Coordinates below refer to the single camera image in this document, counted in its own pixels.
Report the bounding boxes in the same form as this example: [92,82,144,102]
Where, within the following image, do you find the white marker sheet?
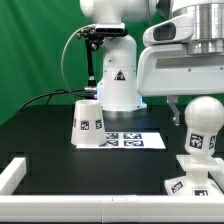
[103,132,165,149]

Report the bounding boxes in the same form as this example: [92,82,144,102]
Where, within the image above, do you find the white front fence rail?
[0,196,224,223]

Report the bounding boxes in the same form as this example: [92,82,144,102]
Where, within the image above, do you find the white lamp base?
[165,155,222,196]

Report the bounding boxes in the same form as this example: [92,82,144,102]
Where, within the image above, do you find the black camera on stand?
[77,23,128,39]

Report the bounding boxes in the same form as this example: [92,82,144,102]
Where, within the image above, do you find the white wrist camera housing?
[143,14,194,47]

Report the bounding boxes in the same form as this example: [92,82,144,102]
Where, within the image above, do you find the white fence rail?
[0,196,224,223]
[0,157,26,196]

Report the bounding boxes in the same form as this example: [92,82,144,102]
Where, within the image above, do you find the white left fence rail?
[0,157,26,196]

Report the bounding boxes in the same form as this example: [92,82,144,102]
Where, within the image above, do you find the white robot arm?
[80,0,224,115]

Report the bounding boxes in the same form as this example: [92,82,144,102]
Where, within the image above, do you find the black camera stand pole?
[85,39,97,99]

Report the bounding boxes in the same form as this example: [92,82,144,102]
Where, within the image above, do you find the grey camera cable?
[60,26,92,98]

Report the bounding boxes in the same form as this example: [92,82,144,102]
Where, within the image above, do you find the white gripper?
[137,44,224,126]

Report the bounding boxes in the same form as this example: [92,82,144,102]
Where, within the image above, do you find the white lamp shade cone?
[71,100,106,147]

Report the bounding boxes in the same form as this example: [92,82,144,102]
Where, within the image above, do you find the white lamp bulb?
[185,96,224,163]

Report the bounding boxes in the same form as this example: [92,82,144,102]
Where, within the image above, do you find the black cable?
[18,88,88,114]

